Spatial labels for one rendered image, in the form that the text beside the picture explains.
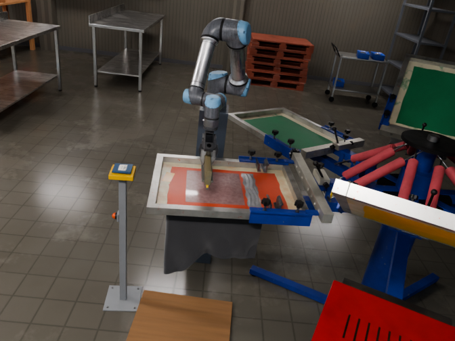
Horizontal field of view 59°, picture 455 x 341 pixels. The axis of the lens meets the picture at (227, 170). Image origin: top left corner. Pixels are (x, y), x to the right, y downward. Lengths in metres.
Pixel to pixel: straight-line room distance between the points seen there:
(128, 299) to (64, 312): 0.39
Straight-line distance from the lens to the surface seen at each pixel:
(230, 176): 2.28
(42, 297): 2.95
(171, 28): 8.97
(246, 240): 2.10
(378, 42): 9.42
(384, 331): 1.37
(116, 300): 2.83
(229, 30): 2.18
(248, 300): 2.90
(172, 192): 2.08
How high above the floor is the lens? 2.02
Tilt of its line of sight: 27 degrees down
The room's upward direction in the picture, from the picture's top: 7 degrees clockwise
